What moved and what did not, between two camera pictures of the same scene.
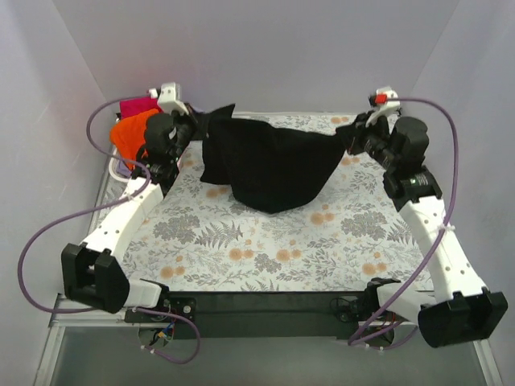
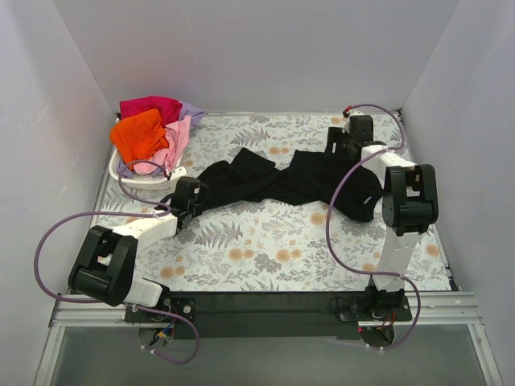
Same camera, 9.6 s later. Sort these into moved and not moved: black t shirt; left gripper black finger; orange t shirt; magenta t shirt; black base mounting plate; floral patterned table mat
Moved: black t shirt; left gripper black finger
Not moved: floral patterned table mat; black base mounting plate; magenta t shirt; orange t shirt
